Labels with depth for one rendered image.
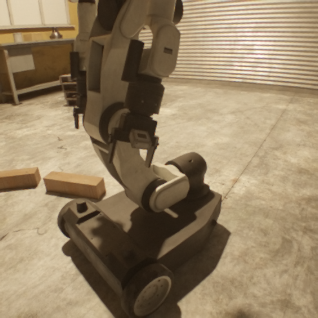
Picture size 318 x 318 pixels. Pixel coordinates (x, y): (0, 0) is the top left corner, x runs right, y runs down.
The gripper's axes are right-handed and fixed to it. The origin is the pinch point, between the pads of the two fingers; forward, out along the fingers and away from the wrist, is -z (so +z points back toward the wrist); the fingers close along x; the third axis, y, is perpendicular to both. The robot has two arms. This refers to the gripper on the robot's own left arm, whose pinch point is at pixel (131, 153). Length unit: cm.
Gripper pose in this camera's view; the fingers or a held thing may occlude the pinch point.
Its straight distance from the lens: 63.0
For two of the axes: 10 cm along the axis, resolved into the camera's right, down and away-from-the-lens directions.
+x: -8.7, -1.1, -4.8
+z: 2.3, -9.5, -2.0
